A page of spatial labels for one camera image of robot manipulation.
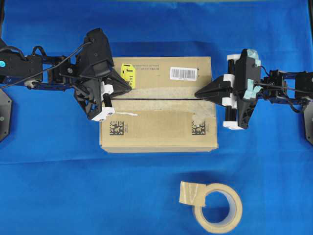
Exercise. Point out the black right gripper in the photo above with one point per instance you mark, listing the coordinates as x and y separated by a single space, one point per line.
236 91

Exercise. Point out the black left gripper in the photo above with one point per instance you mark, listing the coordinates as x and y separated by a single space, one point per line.
94 65

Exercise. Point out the brown cardboard box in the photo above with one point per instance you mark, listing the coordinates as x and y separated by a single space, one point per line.
161 112

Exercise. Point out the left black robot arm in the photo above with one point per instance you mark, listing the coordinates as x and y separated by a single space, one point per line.
39 71

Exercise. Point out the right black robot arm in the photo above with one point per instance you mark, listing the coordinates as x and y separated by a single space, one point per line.
280 87

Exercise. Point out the beige packing tape roll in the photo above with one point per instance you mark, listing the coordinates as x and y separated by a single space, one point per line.
226 215

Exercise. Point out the blue table cloth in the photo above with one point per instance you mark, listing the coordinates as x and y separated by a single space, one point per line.
55 179

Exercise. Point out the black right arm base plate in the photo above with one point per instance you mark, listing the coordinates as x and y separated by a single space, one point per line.
308 121

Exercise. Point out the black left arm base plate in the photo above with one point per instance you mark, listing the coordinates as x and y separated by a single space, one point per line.
5 114

